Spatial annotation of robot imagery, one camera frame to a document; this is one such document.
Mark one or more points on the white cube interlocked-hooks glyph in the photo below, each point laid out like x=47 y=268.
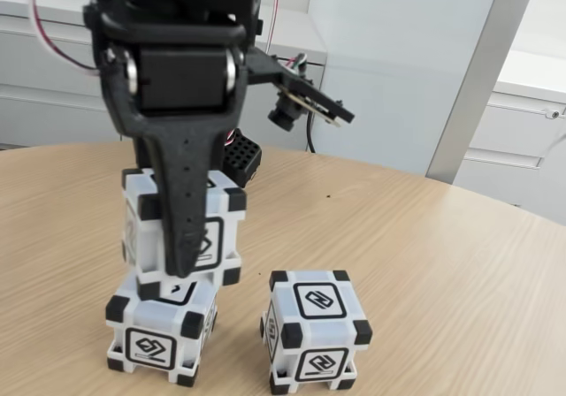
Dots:
x=318 y=301

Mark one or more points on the white cube diamond glyph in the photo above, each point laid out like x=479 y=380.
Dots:
x=150 y=347

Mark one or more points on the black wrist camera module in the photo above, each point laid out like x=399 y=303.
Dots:
x=283 y=113

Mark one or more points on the silver metal post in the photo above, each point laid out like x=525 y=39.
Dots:
x=488 y=60

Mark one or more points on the cabinet lock with key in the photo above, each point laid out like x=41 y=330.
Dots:
x=555 y=114

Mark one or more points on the white cube crossed-lines glyph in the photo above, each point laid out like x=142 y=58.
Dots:
x=141 y=254

